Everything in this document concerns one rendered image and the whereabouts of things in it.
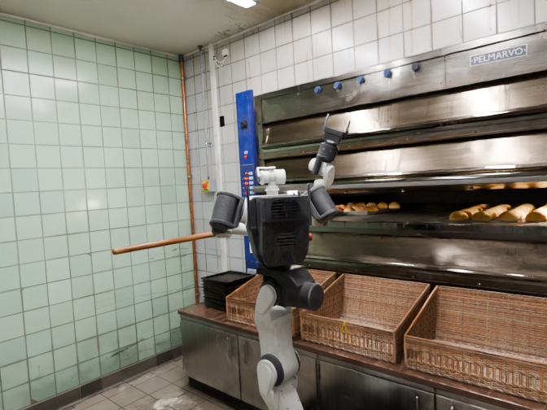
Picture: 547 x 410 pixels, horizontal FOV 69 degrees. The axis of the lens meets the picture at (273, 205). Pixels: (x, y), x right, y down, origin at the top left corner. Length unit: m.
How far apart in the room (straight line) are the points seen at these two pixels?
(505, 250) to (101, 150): 2.68
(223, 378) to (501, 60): 2.41
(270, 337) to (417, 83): 1.55
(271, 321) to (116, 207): 1.82
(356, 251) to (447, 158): 0.77
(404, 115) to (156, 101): 2.04
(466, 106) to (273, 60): 1.37
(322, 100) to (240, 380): 1.86
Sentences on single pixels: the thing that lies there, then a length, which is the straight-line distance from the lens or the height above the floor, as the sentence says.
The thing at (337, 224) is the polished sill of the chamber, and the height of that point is 1.16.
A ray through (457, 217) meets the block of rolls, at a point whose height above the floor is 1.20.
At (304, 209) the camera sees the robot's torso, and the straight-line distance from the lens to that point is 1.62.
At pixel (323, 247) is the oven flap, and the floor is 1.00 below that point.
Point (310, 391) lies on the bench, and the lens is 2.37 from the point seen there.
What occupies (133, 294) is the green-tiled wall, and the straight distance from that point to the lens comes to 3.40.
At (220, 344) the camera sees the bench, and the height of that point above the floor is 0.42.
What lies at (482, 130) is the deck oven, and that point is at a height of 1.65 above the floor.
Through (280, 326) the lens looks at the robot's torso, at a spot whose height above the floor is 0.81.
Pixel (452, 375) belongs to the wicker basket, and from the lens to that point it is 1.98.
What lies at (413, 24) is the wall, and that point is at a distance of 2.50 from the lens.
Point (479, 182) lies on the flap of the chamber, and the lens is 2.12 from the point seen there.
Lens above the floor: 1.45
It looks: 3 degrees down
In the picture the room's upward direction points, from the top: 3 degrees counter-clockwise
